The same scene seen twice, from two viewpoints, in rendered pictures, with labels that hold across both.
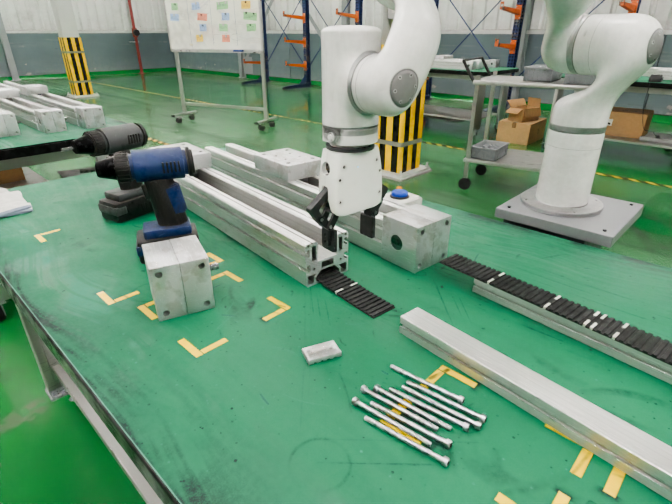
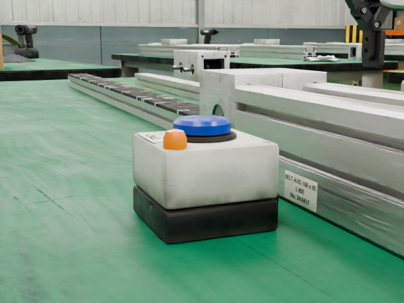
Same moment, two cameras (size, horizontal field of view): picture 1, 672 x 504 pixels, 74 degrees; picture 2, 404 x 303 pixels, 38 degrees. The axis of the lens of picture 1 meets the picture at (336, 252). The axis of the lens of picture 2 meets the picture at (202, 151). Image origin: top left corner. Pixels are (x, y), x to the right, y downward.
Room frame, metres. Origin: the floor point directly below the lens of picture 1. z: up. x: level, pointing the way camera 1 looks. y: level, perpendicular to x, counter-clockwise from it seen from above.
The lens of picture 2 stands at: (1.41, -0.03, 0.91)
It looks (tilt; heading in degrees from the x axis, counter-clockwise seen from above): 11 degrees down; 198
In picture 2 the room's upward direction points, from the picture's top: straight up
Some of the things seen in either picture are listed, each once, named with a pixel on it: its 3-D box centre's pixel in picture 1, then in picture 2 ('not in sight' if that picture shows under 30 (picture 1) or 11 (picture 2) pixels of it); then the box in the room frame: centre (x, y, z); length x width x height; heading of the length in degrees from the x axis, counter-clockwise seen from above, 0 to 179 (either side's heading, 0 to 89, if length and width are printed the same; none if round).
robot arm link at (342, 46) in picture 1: (352, 76); not in sight; (0.69, -0.02, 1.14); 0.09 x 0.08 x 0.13; 35
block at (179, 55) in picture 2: not in sight; (190, 67); (-0.20, -0.59, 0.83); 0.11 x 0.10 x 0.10; 131
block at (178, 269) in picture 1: (185, 274); not in sight; (0.67, 0.25, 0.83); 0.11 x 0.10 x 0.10; 117
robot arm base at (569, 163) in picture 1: (568, 167); not in sight; (1.07, -0.57, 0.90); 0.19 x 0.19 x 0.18
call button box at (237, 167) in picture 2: (396, 208); (213, 176); (1.03, -0.15, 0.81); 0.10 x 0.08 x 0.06; 130
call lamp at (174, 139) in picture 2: not in sight; (175, 137); (1.07, -0.16, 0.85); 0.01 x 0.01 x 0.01
